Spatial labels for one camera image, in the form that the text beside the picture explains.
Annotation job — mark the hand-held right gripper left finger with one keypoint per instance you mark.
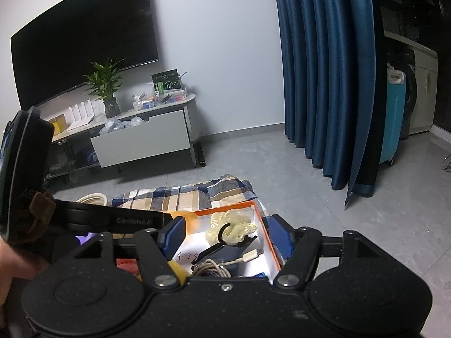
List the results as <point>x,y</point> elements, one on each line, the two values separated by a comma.
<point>172,234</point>

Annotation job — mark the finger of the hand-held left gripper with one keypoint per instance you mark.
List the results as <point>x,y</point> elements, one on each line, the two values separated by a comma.
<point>134,221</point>

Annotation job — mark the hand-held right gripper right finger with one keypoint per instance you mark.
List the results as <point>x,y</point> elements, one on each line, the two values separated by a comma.
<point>282,237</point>

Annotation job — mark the orange rimmed white box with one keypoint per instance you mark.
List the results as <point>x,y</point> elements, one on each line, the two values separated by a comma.
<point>197,241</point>

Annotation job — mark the yellow sponge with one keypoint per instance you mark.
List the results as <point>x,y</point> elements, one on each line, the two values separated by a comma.
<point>182,273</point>

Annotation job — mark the pale yellow plastic glove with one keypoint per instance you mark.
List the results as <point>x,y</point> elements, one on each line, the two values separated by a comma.
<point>236,230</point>

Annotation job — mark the person's left hand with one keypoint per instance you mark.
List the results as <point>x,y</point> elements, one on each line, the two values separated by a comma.
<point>14,267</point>

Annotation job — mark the plaid blanket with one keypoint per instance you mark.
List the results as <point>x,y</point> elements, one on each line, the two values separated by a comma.
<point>197,197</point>

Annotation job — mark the red cloth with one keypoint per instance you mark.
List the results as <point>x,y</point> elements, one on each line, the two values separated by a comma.
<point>127,266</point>

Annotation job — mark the purple cardboard box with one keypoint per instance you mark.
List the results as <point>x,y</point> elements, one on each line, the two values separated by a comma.
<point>84,239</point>

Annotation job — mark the yellow cardboard box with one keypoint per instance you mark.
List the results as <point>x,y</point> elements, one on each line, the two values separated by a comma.
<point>58,123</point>

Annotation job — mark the dark navy cloth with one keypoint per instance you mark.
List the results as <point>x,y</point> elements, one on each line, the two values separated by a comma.
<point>229,254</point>

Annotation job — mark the beige round cup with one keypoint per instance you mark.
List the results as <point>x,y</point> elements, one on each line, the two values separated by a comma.
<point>82,199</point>

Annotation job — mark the blue bag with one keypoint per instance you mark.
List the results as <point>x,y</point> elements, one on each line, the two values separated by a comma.
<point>92,156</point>

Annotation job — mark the white router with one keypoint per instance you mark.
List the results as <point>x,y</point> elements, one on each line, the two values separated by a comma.
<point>81,112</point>

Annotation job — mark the white cabinet drawer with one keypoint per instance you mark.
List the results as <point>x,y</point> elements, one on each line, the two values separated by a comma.
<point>141,141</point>

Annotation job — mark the crumpled plastic bags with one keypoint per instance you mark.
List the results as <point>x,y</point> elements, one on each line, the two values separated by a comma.
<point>112,125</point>

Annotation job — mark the potted plant in dark vase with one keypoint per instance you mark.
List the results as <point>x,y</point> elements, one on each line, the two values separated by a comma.
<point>104,81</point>

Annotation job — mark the grey television cabinet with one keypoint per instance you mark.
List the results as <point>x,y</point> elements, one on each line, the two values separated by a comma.
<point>193,119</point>

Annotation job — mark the clear tray of small things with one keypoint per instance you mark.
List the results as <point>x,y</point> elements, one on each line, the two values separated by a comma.
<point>169,98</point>

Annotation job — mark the green black box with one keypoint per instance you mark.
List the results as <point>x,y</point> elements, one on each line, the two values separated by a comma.
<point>167,82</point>

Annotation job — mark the teal suitcase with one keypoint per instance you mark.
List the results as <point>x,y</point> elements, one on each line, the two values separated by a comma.
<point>393,119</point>

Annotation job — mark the blue curtain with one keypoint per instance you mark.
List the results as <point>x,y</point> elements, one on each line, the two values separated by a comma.
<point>317,77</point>

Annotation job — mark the white cabinet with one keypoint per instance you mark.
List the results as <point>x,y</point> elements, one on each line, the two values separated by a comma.
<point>424,95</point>

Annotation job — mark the black wall television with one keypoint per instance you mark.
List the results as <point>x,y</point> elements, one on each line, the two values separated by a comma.
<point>81,31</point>

